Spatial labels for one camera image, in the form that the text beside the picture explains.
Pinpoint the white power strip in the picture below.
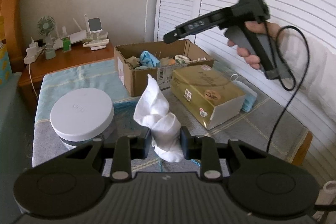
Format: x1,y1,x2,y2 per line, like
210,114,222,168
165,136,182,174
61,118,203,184
23,39,45,65

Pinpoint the grey plaid table towel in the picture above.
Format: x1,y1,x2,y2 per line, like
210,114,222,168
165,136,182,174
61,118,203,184
32,60,312,166

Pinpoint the gold tissue box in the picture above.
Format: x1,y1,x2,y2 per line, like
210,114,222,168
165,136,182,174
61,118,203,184
170,65,245,130

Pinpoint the yellow blue printed bag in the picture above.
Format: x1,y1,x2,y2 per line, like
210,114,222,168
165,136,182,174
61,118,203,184
0,41,13,87

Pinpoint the white cloth sock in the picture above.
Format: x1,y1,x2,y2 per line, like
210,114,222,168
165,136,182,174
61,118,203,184
133,75,184,162

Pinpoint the small green desk fan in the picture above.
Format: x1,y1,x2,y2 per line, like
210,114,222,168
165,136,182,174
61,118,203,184
37,16,56,60

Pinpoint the white louvered closet door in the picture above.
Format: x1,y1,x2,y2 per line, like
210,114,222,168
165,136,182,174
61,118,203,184
158,0,335,184

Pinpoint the white remote control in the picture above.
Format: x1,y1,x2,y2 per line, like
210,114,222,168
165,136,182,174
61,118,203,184
83,39,110,51

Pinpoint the green small bottle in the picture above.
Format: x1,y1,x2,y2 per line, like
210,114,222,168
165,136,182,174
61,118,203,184
62,36,72,52

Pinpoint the beige printed cloth bag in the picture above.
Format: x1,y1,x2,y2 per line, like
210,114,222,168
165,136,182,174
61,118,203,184
125,56,140,69

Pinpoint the brown cardboard box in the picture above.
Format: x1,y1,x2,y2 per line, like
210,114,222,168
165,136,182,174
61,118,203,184
114,40,214,97

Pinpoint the light blue face mask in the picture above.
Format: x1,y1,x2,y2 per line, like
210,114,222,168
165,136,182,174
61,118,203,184
139,51,161,68

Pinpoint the wooden nightstand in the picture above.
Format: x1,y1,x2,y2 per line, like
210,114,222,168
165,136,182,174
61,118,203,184
18,43,114,113

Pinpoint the person's right hand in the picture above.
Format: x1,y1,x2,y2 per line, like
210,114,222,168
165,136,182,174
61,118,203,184
224,22,289,79

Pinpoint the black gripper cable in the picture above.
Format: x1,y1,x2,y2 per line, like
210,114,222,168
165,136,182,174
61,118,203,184
263,20,311,154

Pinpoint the blue mask stack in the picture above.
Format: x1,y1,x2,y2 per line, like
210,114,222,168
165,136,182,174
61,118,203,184
230,74,257,113

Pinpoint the white wifi router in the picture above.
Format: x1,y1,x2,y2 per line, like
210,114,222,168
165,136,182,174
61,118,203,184
53,18,87,50

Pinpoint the white smart display stand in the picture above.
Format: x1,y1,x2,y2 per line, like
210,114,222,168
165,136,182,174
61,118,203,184
84,14,108,42

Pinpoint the wooden bed headboard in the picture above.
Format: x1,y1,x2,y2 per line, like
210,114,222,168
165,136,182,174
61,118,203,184
1,0,26,72

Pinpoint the orange soft toy piece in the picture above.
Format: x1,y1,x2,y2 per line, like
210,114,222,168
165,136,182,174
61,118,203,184
169,59,176,65

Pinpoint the jar with white lid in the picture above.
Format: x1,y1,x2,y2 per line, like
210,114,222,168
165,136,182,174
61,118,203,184
50,88,116,149

